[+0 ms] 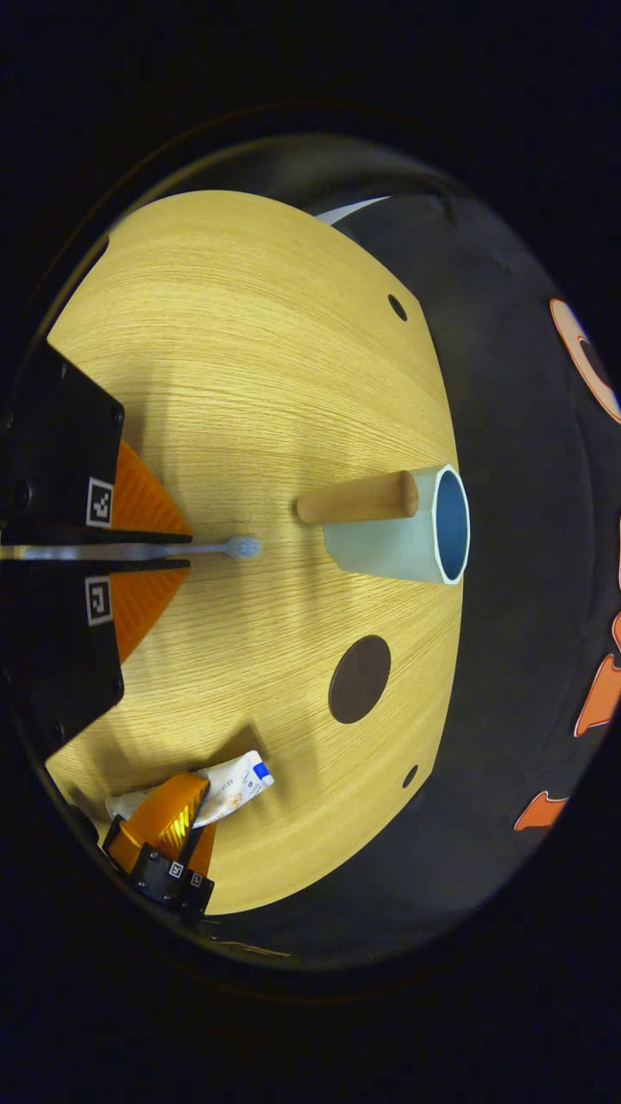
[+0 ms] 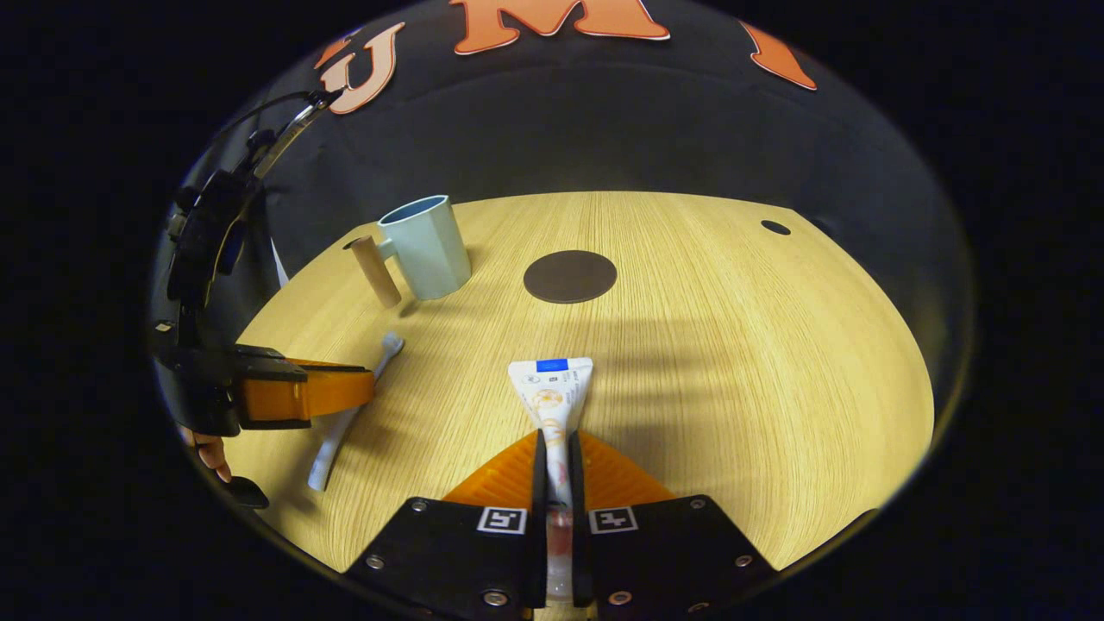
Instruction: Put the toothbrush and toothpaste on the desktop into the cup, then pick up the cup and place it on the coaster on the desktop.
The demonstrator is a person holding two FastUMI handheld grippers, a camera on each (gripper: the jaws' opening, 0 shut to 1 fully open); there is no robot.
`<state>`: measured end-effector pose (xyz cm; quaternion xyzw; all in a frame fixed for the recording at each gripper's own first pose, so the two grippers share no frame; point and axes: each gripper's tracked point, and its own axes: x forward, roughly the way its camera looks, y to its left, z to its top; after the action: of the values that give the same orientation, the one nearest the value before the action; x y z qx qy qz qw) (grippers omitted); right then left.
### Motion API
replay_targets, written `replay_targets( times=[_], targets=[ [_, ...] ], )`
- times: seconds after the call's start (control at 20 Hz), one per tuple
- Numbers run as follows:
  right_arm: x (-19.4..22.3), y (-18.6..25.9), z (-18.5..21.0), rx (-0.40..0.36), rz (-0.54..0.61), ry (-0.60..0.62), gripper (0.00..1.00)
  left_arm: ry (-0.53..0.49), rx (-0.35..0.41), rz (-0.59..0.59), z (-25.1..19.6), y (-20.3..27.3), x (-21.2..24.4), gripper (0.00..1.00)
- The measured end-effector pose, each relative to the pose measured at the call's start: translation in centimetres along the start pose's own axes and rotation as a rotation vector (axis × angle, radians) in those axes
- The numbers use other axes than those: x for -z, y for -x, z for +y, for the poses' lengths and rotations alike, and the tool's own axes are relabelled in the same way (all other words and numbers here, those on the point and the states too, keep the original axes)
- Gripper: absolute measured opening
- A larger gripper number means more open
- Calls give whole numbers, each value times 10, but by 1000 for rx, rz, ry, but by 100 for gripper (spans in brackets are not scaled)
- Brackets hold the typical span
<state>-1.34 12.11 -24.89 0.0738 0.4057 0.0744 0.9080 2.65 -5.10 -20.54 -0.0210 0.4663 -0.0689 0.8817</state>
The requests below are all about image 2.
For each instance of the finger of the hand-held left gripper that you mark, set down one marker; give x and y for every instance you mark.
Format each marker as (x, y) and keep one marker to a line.
(328, 392)

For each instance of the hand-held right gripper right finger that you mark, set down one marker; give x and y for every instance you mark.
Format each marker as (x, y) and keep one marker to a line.
(575, 483)

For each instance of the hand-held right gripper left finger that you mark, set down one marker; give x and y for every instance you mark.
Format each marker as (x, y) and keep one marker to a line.
(540, 483)

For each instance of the white toothbrush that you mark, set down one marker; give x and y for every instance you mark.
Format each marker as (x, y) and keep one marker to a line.
(332, 448)

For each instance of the white toothpaste tube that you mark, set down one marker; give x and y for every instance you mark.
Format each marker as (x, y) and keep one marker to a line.
(552, 397)

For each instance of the dark round coaster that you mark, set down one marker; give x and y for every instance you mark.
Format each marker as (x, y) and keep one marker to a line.
(569, 276)

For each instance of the wooden desktop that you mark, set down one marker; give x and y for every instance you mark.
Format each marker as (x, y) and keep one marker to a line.
(733, 362)

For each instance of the black backdrop cloth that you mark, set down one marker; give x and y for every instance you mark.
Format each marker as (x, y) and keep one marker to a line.
(604, 129)

